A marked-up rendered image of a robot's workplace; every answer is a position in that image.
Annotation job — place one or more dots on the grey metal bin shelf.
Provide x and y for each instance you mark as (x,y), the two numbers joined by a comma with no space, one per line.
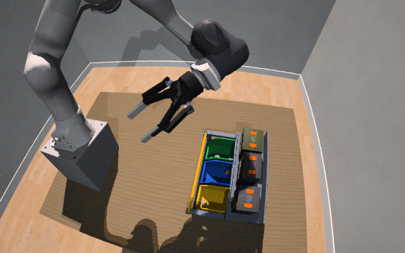
(263,183)

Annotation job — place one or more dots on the yellow bin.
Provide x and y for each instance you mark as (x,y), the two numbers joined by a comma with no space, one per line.
(215,196)

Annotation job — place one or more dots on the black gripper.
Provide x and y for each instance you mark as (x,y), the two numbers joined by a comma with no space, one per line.
(181,92)

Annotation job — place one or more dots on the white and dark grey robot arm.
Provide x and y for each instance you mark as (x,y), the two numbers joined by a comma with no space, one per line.
(211,44)

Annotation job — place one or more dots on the blue open bin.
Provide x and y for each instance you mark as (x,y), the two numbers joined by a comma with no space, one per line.
(213,173)

